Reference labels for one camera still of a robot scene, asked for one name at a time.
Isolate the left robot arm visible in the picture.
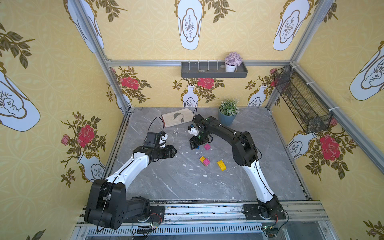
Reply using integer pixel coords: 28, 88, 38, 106
84, 131, 177, 230

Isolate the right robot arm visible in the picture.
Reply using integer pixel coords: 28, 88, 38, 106
188, 114, 281, 218

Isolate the yellow lego brick right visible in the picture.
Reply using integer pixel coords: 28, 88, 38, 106
217, 160, 227, 172

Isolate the green plant blue pot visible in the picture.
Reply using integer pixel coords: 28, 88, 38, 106
219, 99, 239, 126

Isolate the purple flower white pot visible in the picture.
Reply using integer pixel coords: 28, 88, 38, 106
225, 52, 243, 73

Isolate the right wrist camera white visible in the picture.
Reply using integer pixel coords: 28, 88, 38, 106
188, 125, 199, 137

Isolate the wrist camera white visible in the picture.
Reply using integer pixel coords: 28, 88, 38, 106
158, 131, 168, 148
188, 125, 199, 137

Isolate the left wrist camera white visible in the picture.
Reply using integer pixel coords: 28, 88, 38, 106
158, 131, 168, 148

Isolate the left camera cable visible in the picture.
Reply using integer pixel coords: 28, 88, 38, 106
143, 116, 166, 145

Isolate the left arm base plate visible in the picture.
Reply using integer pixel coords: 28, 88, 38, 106
132, 206, 165, 224

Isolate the grey wall shelf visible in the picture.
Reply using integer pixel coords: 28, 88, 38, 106
181, 61, 249, 79

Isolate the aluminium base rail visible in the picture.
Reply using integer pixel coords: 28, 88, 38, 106
71, 201, 339, 240

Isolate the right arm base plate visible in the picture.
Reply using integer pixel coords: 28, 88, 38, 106
242, 203, 287, 221

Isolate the black wire basket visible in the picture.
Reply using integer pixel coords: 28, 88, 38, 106
272, 66, 333, 134

